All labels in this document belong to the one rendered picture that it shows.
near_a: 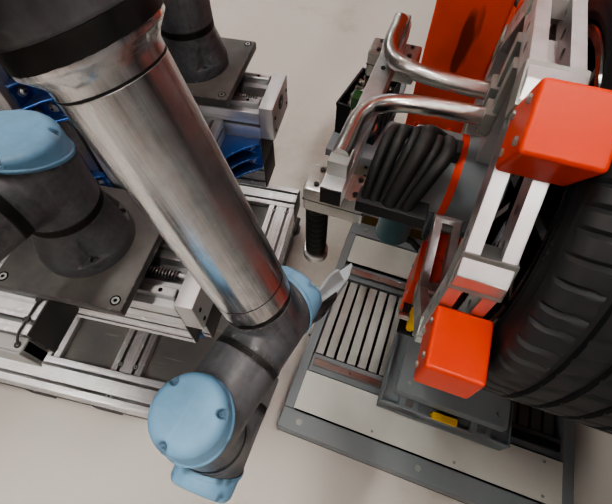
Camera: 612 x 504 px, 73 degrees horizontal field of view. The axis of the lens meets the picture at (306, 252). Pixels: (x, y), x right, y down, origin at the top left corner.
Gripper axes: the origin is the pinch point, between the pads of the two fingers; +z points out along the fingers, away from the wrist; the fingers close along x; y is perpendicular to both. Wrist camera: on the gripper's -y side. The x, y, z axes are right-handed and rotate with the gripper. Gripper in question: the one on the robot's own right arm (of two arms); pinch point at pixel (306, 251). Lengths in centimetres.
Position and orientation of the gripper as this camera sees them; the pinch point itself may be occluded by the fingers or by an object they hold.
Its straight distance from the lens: 65.7
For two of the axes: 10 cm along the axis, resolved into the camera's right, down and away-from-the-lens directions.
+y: -0.2, -5.4, -8.4
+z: 3.4, -7.9, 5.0
